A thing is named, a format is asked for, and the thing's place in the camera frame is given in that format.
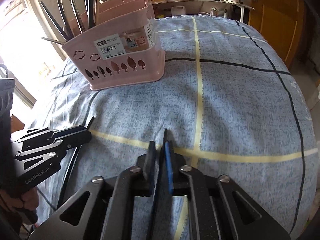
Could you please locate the silver metal chopstick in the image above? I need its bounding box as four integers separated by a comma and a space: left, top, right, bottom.
41, 37, 65, 46

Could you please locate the black chopstick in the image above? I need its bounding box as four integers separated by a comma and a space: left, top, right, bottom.
56, 0, 74, 39
146, 128, 168, 240
82, 0, 94, 29
70, 0, 86, 33
40, 1, 69, 41

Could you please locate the steel kitchen table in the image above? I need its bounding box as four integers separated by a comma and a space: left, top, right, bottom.
152, 0, 254, 22

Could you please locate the person's left hand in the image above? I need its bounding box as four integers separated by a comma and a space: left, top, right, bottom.
1, 188, 39, 212

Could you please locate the blue plaid tablecloth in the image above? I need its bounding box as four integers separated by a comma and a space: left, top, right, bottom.
30, 15, 319, 239

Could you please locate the pink utensil basket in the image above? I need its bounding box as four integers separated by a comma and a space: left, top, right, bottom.
62, 0, 165, 90

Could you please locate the white plastic jerrycan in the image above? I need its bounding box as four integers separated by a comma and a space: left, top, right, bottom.
171, 5, 187, 16

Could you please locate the brown wooden door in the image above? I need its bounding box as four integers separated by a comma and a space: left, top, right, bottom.
249, 0, 305, 68

